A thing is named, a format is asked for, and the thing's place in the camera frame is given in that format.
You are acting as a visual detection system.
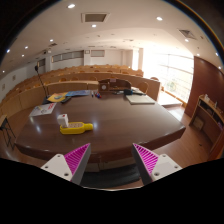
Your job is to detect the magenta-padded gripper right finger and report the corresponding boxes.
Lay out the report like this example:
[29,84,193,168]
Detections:
[131,142,183,186]

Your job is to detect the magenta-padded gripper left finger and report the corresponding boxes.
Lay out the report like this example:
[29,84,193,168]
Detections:
[40,142,92,186]

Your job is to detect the white charger block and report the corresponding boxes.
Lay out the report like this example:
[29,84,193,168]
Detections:
[56,113,70,128]

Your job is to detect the white printed paper sheet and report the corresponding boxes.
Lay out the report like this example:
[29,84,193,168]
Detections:
[29,102,58,118]

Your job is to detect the black gooseneck microphone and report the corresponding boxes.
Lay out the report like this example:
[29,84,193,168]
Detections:
[34,64,53,105]

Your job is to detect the wooden shelf unit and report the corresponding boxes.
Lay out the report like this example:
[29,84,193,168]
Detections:
[188,94,224,161]

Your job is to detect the yellow folder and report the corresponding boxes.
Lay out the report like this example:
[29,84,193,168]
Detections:
[46,92,68,103]

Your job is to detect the white flat pad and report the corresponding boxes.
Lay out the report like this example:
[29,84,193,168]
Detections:
[125,94,156,105]

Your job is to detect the blue booklet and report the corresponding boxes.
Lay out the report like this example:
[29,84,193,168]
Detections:
[65,89,92,98]

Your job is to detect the wooden chair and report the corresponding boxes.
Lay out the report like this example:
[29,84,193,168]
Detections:
[137,81,150,95]

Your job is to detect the rows of wooden auditorium seats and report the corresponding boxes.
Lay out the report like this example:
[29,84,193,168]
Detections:
[0,64,145,118]

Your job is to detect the large bright window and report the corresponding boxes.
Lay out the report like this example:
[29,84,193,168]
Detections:
[143,49,195,104]

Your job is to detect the wooden desk organizer with clock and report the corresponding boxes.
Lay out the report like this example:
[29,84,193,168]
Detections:
[97,78,132,94]

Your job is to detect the large ceiling air vent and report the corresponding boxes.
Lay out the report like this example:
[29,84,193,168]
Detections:
[81,12,110,24]

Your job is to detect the recessed ceiling lights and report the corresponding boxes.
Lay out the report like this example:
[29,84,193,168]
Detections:
[4,3,221,71]

